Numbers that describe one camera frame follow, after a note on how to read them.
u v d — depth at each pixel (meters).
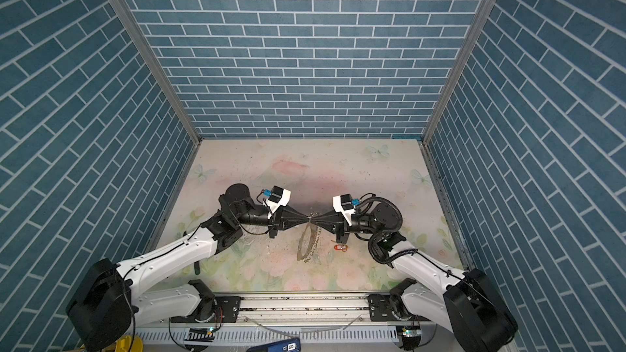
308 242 0.89
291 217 0.64
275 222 0.61
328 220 0.65
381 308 0.74
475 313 0.41
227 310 0.74
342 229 0.63
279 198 0.58
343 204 0.58
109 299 0.39
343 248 0.86
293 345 0.65
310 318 0.74
